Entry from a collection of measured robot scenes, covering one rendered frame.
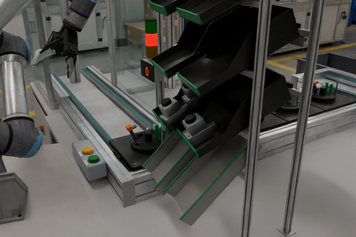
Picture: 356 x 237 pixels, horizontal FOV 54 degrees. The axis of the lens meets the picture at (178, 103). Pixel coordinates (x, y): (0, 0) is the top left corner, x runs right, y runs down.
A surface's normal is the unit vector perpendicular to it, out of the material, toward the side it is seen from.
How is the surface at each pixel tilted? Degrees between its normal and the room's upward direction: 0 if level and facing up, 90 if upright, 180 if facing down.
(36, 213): 0
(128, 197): 90
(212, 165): 45
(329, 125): 90
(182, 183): 90
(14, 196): 90
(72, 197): 0
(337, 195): 0
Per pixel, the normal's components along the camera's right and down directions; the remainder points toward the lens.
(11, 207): 0.29, 0.36
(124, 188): 0.51, 0.33
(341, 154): 0.00, -0.92
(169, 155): -0.66, -0.56
